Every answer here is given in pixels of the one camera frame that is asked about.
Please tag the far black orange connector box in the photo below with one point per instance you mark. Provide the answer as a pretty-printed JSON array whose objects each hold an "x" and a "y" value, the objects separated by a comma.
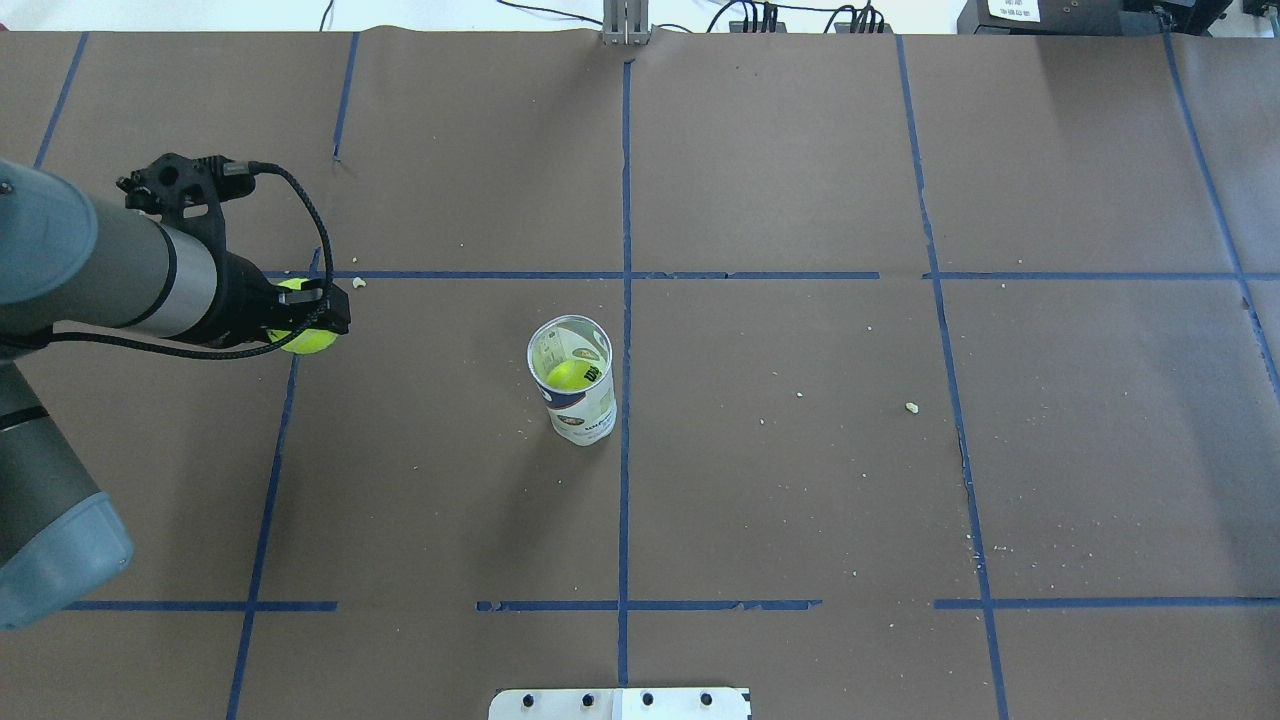
[{"x": 757, "y": 19}]

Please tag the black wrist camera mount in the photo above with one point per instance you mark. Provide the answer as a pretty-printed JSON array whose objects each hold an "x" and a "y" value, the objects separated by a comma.
[{"x": 187, "y": 193}]

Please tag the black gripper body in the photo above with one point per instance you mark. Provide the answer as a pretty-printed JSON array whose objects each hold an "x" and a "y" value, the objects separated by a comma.
[{"x": 243, "y": 298}]

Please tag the tennis ball inside can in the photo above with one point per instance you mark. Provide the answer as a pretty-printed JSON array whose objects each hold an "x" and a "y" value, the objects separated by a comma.
[{"x": 571, "y": 376}]

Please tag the aluminium frame post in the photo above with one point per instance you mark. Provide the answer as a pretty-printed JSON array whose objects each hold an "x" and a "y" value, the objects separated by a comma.
[{"x": 626, "y": 23}]

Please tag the clear tennis ball can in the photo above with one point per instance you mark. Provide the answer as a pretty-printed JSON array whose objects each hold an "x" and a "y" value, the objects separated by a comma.
[{"x": 585, "y": 417}]

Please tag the yellow tennis ball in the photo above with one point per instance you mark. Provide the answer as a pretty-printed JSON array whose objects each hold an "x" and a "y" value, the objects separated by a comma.
[{"x": 312, "y": 340}]

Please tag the black computer box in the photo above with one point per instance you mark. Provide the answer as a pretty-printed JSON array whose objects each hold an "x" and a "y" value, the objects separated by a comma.
[{"x": 1088, "y": 18}]

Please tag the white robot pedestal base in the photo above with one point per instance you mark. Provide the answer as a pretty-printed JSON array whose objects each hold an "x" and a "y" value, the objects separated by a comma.
[{"x": 623, "y": 703}]

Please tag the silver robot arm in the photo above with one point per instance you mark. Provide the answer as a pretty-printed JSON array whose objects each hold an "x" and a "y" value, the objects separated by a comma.
[{"x": 155, "y": 275}]

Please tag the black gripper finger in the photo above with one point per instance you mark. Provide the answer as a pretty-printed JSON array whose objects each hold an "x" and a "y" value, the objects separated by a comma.
[{"x": 317, "y": 306}]

